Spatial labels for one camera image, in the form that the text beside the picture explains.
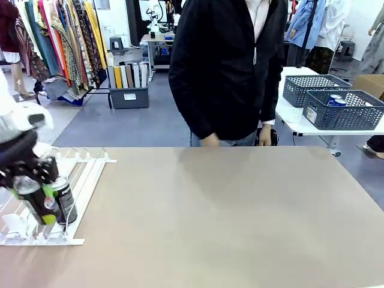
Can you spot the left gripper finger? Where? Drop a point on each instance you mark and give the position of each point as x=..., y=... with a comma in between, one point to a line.
x=16, y=193
x=49, y=204

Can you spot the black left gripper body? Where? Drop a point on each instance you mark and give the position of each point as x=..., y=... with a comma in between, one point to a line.
x=21, y=159

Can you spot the black Pepsi can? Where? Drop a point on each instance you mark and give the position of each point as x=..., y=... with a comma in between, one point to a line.
x=67, y=198
x=33, y=201

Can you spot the grey plastic woven basket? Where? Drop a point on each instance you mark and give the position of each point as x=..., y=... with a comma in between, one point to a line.
x=295, y=93
x=345, y=120

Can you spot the blue Pocari can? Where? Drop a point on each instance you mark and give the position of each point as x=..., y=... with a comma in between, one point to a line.
x=340, y=102
x=333, y=100

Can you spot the white dispenser pusher paddle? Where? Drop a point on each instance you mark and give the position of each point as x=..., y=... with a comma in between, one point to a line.
x=13, y=223

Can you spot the white can dispenser rack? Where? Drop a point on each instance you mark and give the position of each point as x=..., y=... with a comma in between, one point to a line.
x=90, y=180

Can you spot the person's right hand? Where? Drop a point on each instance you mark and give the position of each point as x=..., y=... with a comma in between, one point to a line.
x=211, y=140

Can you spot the person's left hand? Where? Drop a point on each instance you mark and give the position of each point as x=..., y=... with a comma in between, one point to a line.
x=265, y=135

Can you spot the pile of folded fabric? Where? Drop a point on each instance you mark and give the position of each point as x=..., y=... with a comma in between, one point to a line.
x=57, y=90

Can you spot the orange hanging garment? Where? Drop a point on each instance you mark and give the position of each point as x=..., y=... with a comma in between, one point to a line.
x=61, y=51

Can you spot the teal hanging garment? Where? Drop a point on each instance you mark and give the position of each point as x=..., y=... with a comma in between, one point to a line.
x=42, y=39

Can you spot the grey storage bin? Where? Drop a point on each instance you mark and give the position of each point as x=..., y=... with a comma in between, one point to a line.
x=129, y=97

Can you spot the yellow fabric roll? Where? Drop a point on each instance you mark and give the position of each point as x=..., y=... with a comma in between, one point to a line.
x=118, y=77

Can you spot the white fabric roll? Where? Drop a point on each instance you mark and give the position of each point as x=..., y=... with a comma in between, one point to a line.
x=144, y=75
x=124, y=76

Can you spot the mannequin in maroon top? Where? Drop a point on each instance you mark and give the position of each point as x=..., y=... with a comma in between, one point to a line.
x=9, y=27

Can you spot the brown patterned hanging garment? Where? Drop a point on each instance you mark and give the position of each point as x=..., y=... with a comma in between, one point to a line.
x=87, y=42

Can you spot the brown fabric roll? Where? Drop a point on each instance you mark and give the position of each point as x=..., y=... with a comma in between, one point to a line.
x=129, y=76

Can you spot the light grey fabric roll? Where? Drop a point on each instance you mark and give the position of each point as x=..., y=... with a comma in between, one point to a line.
x=136, y=76

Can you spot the yellow hanging garment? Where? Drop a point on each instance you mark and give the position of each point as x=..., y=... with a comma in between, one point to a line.
x=96, y=33

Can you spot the grey plastic stool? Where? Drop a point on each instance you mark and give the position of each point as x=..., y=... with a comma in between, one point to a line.
x=345, y=50
x=117, y=45

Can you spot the black partition panel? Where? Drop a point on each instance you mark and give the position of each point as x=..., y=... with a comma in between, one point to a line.
x=135, y=21

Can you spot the background work table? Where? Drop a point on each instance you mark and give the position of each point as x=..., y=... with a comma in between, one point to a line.
x=159, y=37

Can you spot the person in black jacket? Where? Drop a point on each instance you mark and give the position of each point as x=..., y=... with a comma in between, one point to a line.
x=222, y=75

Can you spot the white side table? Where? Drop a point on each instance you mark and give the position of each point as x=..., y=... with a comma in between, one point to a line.
x=291, y=117

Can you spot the mannequin in blue shirt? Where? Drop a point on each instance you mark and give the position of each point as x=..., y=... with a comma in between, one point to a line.
x=303, y=24

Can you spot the black tripod pole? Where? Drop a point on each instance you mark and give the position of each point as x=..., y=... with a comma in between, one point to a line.
x=309, y=24

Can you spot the bystander leg with shoe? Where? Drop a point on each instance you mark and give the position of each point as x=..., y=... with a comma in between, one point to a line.
x=376, y=144

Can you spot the mannequin in white shirt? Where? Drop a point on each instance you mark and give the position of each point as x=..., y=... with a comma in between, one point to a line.
x=333, y=27

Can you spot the brown cardboard box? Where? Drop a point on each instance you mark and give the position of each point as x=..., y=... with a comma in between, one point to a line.
x=370, y=85

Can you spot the mannequin in grey dress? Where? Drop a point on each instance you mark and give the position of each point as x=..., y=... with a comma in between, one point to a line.
x=373, y=51

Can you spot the black clothes rack frame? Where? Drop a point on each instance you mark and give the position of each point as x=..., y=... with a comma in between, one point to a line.
x=99, y=91

